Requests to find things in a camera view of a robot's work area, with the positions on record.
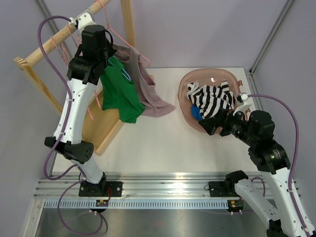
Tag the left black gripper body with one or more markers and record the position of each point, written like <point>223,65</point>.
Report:
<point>108,51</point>

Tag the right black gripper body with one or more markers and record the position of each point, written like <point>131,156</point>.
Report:
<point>234,125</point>

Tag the blue tank top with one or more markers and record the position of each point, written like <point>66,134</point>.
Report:
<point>196,113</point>

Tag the black white striped tank top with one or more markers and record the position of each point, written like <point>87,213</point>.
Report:
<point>210,99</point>

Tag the green tank top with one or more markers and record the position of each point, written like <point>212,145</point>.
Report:
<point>119,93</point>

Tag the pink wire hanger front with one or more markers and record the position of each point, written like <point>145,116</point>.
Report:
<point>62,51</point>

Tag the light blue wire hanger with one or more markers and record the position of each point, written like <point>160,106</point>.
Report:
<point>123,71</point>

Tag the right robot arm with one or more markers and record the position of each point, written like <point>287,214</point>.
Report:
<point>287,218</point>

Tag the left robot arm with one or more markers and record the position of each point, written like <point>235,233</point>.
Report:
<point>83,74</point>

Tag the mauve tank top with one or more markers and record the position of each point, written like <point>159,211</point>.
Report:
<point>144,84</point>

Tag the pink translucent plastic basin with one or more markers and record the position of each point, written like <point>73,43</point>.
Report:
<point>235,77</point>

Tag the wooden clothes rack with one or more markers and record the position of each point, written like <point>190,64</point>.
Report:
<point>99,127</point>

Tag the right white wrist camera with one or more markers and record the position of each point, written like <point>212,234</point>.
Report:
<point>242,103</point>

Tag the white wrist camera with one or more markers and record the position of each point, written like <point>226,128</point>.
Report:
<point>82,21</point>
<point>242,103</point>

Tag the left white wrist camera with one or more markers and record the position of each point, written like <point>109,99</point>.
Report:
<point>82,21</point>

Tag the pink wire hanger back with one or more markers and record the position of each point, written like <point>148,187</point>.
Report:
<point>118,34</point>

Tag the aluminium mounting rail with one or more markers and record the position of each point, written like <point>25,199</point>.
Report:
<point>138,191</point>

